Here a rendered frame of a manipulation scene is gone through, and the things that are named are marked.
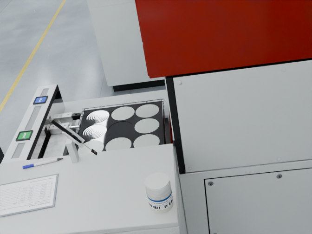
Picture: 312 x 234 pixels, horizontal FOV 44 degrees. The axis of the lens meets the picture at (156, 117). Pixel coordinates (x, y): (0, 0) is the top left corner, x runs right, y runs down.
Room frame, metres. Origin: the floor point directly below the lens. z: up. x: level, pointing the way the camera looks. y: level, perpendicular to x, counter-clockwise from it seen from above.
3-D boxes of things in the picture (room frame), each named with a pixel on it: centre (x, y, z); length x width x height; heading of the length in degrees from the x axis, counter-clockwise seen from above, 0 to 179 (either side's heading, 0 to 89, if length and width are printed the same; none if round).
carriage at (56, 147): (1.29, 0.41, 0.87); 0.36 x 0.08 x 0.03; 175
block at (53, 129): (1.37, 0.41, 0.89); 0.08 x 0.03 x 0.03; 85
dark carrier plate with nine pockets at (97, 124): (1.28, 0.15, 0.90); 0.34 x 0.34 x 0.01; 85
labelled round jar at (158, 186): (0.78, 0.03, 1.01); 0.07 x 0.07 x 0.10
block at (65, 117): (1.45, 0.40, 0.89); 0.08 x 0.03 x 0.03; 85
